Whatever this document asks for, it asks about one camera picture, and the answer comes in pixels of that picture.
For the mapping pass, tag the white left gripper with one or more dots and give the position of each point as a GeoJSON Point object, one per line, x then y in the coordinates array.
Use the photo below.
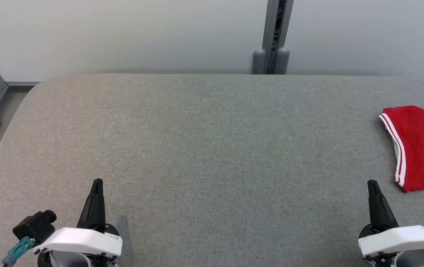
{"type": "Point", "coordinates": [82, 241]}

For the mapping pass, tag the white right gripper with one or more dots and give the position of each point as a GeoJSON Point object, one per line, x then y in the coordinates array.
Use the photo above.
{"type": "Point", "coordinates": [397, 239]}

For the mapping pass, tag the red white basketball jersey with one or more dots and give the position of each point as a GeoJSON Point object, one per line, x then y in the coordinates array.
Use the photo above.
{"type": "Point", "coordinates": [423, 148]}

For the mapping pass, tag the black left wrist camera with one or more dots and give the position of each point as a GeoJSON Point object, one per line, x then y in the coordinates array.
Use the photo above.
{"type": "Point", "coordinates": [34, 226]}

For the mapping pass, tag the teal left camera connector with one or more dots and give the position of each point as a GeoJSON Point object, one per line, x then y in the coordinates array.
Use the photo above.
{"type": "Point", "coordinates": [19, 250]}

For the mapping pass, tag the grey cylinder post foot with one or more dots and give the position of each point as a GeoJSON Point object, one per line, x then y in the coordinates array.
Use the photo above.
{"type": "Point", "coordinates": [281, 61]}

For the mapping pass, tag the grey metal partition post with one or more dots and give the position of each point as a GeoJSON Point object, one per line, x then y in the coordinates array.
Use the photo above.
{"type": "Point", "coordinates": [271, 26]}

